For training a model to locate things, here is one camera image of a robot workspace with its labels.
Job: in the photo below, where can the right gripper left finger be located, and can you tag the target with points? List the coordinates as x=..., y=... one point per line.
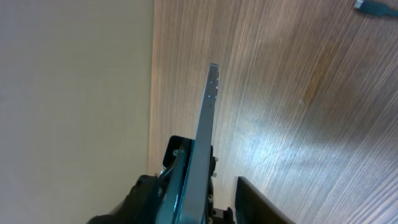
x=187, y=166

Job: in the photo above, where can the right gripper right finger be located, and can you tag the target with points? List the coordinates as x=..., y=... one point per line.
x=253, y=207

